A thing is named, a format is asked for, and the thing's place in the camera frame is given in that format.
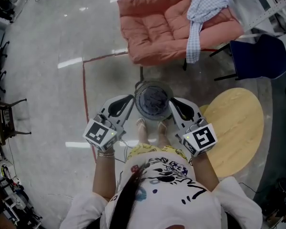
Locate dark blue chair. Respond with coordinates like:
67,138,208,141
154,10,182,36
209,33,286,82

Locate round wooden table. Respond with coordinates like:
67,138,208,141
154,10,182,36
198,87,265,178

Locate white printed t-shirt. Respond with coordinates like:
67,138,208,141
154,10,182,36
59,149,263,229

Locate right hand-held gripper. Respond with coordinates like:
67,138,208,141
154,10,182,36
168,98,218,157

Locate person's left leg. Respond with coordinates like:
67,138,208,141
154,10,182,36
138,127,150,145

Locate person's right leg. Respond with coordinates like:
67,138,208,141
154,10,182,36
158,130,170,148

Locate person's leg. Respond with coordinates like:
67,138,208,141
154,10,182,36
138,127,150,145
158,130,170,148

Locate person's left forearm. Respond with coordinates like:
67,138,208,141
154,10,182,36
92,149,118,199

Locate metal bracelet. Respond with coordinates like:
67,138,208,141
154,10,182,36
97,149,116,158

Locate yellow patterned shorts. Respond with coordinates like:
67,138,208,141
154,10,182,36
127,142,189,162

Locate thin black cable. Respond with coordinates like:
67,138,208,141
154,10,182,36
114,137,131,164

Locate dark brown chair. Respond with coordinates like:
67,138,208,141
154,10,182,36
0,96,32,145

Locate white sandal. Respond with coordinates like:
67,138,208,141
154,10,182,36
157,120,168,135
136,117,148,134

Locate round laundry basket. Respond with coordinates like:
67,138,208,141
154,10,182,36
134,80,174,122

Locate blue checked shirt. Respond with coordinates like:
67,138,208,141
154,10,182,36
185,0,229,64

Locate grey garment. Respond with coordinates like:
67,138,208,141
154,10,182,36
143,86,170,115

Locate person's right forearm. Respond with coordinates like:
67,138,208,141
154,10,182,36
188,153,221,193

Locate white metal shelving rack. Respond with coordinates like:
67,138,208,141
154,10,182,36
213,0,286,37

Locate pink cushioned chair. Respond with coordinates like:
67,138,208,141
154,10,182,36
116,0,245,71

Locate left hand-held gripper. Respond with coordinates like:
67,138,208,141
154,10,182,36
82,94,135,152

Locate red floor tape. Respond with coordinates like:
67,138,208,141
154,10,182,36
82,51,130,164

